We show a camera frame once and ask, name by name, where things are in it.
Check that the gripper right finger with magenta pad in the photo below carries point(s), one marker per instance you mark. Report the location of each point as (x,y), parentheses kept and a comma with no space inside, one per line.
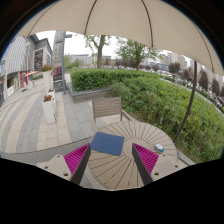
(152,166)

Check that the trimmed green hedge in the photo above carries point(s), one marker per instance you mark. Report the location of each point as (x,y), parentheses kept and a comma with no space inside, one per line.
(149,99)

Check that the beige patio umbrella canopy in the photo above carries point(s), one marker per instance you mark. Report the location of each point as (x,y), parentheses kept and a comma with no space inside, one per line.
(153,23)

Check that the white planter box far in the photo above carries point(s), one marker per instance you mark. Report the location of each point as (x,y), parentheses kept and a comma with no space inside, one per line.
(52,93)

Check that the tall grey sign pillar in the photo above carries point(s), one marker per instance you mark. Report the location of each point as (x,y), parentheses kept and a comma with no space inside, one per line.
(59,83)

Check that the dark blue mouse pad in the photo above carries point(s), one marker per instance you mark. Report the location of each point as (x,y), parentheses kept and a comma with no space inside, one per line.
(107,143)

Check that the white planter box near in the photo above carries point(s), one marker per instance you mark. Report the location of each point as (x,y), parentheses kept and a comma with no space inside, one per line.
(49,109)

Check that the round slatted beige table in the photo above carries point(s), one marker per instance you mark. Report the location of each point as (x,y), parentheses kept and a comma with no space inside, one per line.
(121,172)

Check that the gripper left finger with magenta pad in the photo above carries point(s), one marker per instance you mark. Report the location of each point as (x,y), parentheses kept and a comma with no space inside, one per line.
(71,166)

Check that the white planter box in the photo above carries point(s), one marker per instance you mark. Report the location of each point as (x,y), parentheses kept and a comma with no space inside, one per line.
(49,109)
(52,93)

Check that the white and teal computer mouse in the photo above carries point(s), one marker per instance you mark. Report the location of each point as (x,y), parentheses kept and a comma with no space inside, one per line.
(159,148)

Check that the dark curved umbrella pole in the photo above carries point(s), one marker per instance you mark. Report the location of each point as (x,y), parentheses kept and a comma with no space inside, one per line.
(189,104)

